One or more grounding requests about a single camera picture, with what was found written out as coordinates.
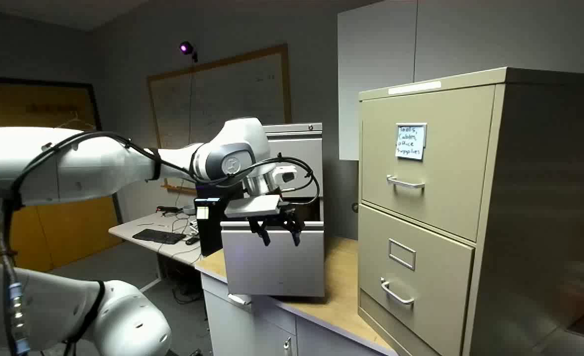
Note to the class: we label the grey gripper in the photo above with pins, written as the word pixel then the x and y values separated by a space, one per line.
pixel 253 206

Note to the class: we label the black computer mouse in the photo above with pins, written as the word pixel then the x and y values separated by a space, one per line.
pixel 192 240

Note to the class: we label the small grey filing cabinet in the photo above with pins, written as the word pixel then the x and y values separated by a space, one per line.
pixel 301 149

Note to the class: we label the orange wall board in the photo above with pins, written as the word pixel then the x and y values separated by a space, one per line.
pixel 53 224

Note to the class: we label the beige drawer with label holder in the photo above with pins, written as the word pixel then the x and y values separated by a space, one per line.
pixel 415 277

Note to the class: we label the light grey office desk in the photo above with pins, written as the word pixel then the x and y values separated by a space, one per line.
pixel 154 228

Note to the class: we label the black computer tower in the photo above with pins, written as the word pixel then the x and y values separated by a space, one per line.
pixel 208 224

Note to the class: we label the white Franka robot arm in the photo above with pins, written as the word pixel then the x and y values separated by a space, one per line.
pixel 85 168

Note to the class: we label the wood framed whiteboard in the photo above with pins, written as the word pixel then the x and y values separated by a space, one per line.
pixel 218 91

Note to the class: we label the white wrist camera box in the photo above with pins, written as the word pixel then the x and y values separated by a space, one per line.
pixel 283 176

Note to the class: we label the beige drawer with paper note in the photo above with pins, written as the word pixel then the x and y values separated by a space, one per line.
pixel 435 159

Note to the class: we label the camera with purple light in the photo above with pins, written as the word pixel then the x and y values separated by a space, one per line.
pixel 186 48

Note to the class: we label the tall beige filing cabinet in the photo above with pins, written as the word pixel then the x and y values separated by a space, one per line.
pixel 501 210

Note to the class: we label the black keyboard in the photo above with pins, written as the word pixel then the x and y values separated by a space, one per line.
pixel 158 236

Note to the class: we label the white paper note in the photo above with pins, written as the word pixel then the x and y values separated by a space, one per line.
pixel 410 141

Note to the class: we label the grey cabinet bottom drawer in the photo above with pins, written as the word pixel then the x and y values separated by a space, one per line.
pixel 273 259

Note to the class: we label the white base cabinet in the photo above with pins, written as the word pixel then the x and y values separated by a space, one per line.
pixel 257 323

